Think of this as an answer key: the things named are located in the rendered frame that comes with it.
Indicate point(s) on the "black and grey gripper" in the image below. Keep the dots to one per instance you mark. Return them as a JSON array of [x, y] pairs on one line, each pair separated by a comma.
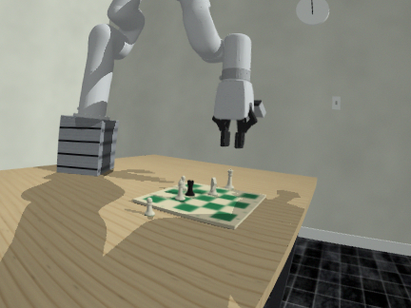
[[233, 100]]

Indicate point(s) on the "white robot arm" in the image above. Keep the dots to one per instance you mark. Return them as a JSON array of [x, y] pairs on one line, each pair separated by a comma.
[[234, 51]]

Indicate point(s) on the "black rook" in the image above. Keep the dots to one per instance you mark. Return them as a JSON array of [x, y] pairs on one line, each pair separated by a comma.
[[190, 188]]

